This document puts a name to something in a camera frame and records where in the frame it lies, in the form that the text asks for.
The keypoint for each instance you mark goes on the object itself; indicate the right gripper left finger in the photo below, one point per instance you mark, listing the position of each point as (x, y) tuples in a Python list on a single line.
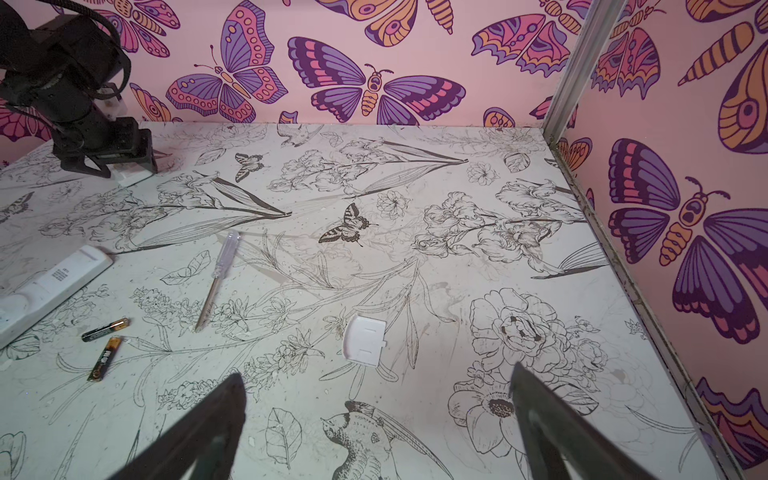
[(202, 444)]

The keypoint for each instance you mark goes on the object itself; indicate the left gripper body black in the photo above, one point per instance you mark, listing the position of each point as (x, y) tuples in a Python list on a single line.
[(61, 72)]

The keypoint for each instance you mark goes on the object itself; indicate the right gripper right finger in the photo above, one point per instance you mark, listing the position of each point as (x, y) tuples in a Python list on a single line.
[(558, 441)]

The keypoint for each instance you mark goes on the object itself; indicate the black gold AAA battery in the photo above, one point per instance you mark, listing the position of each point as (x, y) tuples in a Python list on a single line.
[(103, 331), (105, 359)]

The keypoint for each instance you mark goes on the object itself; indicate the clear handle screwdriver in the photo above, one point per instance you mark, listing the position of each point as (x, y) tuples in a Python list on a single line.
[(222, 266)]

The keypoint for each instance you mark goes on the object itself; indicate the white battery cover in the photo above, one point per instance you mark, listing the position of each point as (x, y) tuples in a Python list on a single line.
[(364, 340)]

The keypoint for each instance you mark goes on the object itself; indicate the white remote control with batteries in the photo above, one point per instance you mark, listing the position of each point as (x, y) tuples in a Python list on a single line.
[(30, 303)]

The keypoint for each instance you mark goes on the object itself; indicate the white remote control far left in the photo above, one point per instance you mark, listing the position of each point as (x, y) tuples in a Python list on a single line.
[(127, 175)]

